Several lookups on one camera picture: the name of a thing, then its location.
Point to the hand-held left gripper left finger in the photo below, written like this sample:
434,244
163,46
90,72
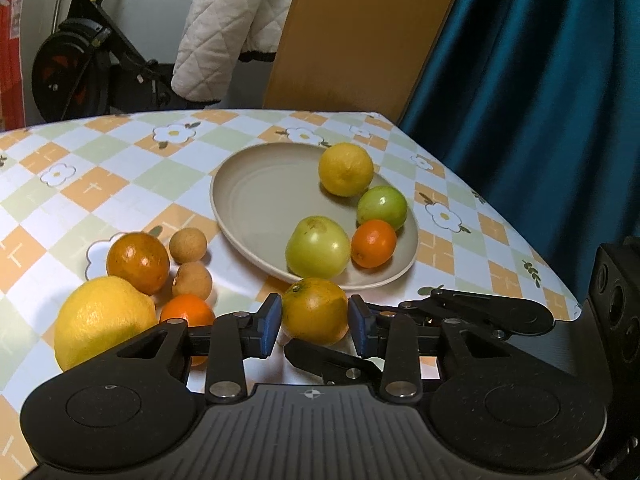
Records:
270,322

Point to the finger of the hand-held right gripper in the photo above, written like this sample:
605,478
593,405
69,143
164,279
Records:
515,312
320,357

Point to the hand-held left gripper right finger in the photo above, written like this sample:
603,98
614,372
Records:
360,327

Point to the yellowish orange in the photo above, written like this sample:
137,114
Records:
315,310

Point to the orange mandarin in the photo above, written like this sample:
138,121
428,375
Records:
187,312
372,245

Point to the large green apple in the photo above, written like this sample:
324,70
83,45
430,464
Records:
317,250

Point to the small green apple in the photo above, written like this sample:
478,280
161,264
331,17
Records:
382,207

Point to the beige round plate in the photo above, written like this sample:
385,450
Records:
255,200

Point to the dark glossy orange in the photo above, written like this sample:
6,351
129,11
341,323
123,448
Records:
137,262

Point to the round yellow lemon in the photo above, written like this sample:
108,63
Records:
345,167

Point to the large pointed yellow lemon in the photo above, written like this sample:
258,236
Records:
100,325

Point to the tan longan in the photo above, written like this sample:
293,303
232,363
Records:
187,245
192,281

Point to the checkered floral tablecloth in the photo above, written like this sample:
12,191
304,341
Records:
125,180

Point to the teal curtain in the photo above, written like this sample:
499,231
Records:
540,85

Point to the brown wooden board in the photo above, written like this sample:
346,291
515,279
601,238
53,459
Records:
350,40

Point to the white quilted jacket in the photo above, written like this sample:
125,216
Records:
220,35

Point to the black exercise bike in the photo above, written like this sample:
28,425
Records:
65,70

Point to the red printed backdrop cloth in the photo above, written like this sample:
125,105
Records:
9,60

